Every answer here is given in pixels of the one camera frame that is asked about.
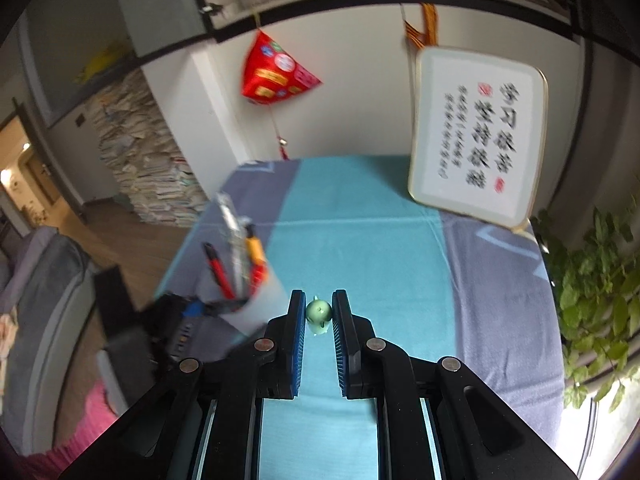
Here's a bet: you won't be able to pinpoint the red pyramid hanging ornament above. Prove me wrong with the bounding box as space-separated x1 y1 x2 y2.
241 10 324 162

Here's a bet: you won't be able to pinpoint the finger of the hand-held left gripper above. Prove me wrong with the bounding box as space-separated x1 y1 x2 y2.
159 292 252 318

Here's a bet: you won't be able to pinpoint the blue grey patchwork tablecloth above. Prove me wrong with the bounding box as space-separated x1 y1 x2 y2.
154 154 569 480

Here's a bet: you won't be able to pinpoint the red utility knife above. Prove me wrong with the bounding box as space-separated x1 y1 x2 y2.
201 242 237 302

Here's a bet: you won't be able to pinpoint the green figure eraser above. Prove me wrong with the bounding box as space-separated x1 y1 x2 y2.
305 295 334 336

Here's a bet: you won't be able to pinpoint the tall floor pile of books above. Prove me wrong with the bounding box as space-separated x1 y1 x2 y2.
81 67 209 229

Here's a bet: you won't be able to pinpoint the orange pen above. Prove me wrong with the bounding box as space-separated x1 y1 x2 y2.
243 224 266 267

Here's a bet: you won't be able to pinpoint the yellow bag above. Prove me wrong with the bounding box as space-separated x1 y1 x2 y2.
74 41 132 84

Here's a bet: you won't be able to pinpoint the red pen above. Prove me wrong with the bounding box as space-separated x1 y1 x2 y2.
249 261 269 297

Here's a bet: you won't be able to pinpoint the clear pen teal grip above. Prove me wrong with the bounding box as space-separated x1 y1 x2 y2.
215 192 241 262

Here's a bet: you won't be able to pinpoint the white slim pen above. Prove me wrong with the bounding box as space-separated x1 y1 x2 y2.
232 217 251 294

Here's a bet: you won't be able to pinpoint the grey sofa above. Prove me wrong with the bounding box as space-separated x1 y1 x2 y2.
0 226 97 457

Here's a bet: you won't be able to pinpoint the wooden door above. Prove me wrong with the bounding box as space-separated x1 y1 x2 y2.
24 149 67 212

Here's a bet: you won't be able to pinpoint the framed calligraphy sign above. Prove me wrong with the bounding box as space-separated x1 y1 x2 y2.
407 45 550 234

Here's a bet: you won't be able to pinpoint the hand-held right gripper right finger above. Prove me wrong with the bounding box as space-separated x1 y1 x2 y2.
331 288 579 480

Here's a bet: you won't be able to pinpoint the dark glass cabinet door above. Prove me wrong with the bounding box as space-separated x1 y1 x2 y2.
564 0 640 63
19 0 212 127

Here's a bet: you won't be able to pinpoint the green leafy plant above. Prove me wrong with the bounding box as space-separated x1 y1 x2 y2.
529 207 640 414

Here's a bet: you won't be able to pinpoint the person's pink pants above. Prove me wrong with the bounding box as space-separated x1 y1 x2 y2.
46 382 127 467

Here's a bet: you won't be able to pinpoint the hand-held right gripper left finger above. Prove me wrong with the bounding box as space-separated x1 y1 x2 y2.
59 289 308 480

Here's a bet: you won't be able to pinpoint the frosted plastic cup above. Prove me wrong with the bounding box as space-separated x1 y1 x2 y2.
200 240 287 347

